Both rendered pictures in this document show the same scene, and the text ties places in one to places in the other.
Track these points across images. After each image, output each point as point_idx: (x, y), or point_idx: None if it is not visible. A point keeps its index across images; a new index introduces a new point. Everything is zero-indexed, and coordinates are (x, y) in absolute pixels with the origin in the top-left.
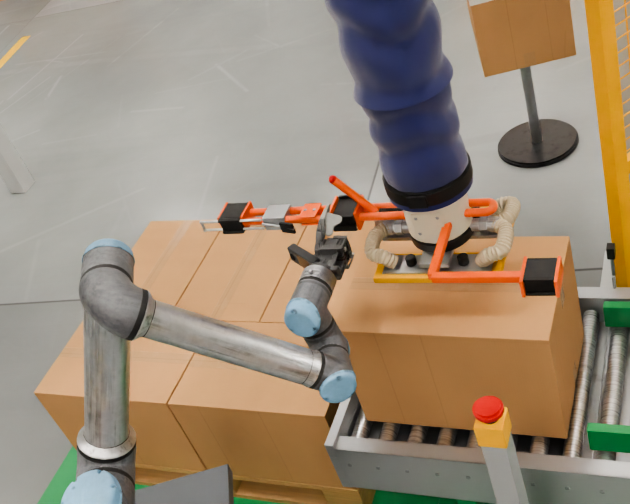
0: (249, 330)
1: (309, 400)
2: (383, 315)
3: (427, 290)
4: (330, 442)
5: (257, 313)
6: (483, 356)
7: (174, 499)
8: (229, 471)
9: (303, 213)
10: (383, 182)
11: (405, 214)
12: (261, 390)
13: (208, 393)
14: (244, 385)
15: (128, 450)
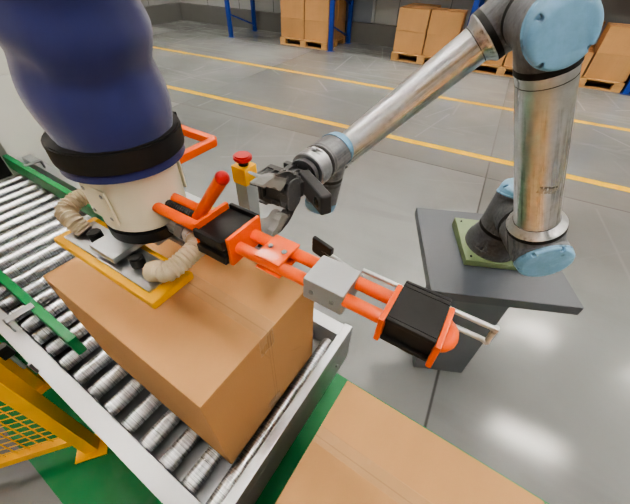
0: (383, 103)
1: (358, 407)
2: (259, 272)
3: (203, 279)
4: (346, 326)
5: None
6: None
7: (473, 280)
8: (429, 289)
9: (289, 248)
10: (174, 132)
11: (178, 175)
12: (412, 452)
13: (485, 487)
14: (435, 474)
15: (508, 216)
